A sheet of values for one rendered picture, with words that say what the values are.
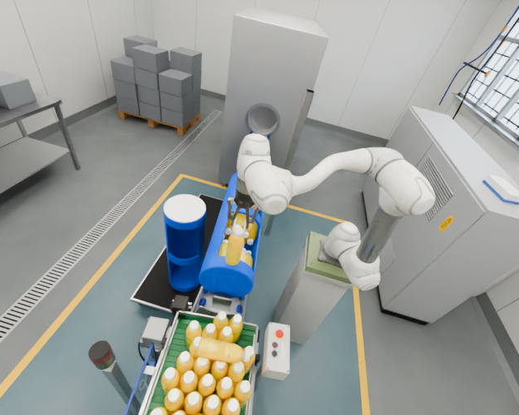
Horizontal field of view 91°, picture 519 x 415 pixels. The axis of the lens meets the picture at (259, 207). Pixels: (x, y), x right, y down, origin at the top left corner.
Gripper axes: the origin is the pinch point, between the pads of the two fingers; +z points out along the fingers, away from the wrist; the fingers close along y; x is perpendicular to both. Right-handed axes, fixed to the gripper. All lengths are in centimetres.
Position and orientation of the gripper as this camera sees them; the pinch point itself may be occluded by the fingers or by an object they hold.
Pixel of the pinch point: (239, 226)
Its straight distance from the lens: 108.6
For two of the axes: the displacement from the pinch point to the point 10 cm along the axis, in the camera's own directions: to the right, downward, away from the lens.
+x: -0.9, 6.3, -7.7
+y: -9.8, -2.0, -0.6
